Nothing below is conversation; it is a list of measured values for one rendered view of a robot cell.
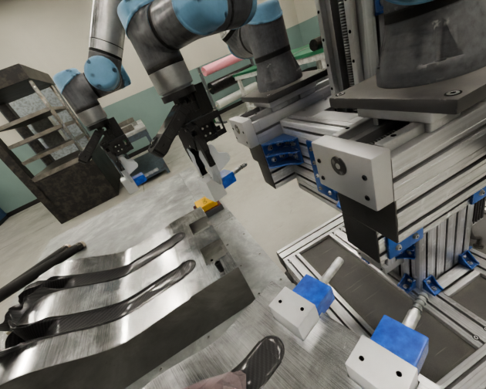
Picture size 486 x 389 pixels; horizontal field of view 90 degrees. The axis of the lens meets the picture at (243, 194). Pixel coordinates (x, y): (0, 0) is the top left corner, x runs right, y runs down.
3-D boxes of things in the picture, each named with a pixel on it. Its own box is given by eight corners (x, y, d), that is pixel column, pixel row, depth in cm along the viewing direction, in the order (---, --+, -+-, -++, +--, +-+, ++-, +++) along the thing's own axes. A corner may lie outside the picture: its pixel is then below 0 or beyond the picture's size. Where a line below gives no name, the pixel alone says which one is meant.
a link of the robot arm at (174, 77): (154, 71, 42) (143, 79, 49) (167, 97, 44) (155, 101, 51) (190, 56, 45) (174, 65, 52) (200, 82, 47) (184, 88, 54)
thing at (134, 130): (159, 151, 565) (137, 113, 522) (171, 171, 402) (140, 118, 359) (131, 165, 550) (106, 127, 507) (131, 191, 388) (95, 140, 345)
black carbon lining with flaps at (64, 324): (187, 235, 56) (167, 203, 51) (204, 279, 42) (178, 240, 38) (34, 323, 49) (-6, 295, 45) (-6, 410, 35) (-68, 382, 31)
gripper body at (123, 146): (135, 150, 81) (113, 116, 75) (110, 163, 78) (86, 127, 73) (132, 147, 87) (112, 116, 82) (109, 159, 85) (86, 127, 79)
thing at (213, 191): (244, 171, 66) (237, 153, 63) (255, 174, 62) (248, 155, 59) (206, 197, 61) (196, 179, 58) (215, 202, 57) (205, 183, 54)
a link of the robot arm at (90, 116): (75, 114, 71) (77, 114, 77) (86, 129, 73) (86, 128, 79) (100, 103, 73) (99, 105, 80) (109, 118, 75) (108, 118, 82)
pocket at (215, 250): (227, 250, 49) (220, 237, 47) (237, 265, 44) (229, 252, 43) (207, 262, 48) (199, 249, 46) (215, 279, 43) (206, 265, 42)
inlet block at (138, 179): (160, 173, 93) (153, 161, 91) (163, 176, 89) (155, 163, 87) (128, 191, 89) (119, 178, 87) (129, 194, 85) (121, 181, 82)
